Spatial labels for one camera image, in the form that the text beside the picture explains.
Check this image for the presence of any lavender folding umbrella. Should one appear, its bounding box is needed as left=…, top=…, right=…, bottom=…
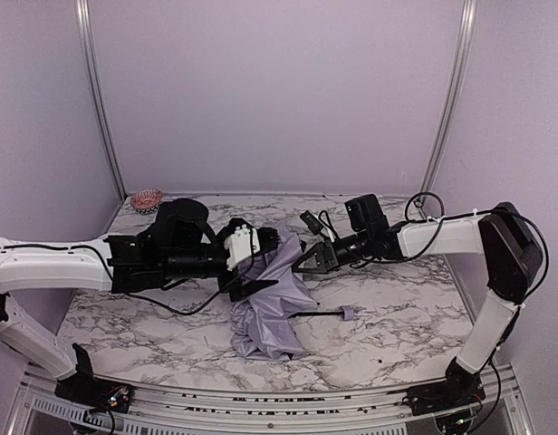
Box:
left=228, top=226, right=355, bottom=363

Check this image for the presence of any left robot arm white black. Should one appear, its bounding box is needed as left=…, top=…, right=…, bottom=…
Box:
left=0, top=198, right=280, bottom=385

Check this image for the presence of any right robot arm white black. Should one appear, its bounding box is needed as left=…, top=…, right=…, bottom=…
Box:
left=292, top=194, right=550, bottom=386

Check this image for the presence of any red patterned small bowl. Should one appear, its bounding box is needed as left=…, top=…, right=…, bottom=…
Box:
left=130, top=188, right=163, bottom=215

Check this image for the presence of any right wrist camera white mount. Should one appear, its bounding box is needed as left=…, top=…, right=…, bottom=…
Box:
left=300, top=210, right=340, bottom=242

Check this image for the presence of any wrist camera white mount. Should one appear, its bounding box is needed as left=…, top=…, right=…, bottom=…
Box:
left=300, top=210, right=340, bottom=242
left=223, top=218, right=261, bottom=271

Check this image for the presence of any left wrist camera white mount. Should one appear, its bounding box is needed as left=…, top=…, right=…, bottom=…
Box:
left=223, top=218, right=261, bottom=271

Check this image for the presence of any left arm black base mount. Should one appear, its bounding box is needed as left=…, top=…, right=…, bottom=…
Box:
left=54, top=343, right=134, bottom=413

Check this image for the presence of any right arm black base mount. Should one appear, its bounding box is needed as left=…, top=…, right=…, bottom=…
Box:
left=401, top=381, right=486, bottom=416

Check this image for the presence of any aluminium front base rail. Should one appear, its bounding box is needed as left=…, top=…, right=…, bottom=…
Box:
left=5, top=363, right=534, bottom=434

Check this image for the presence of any right aluminium frame post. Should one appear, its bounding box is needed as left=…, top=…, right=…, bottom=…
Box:
left=419, top=0, right=477, bottom=191

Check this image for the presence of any aluminium frame post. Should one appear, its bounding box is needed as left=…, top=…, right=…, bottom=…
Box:
left=419, top=0, right=477, bottom=191
left=74, top=0, right=127, bottom=200

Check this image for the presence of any left aluminium frame post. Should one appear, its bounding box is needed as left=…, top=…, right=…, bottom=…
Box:
left=74, top=0, right=127, bottom=200

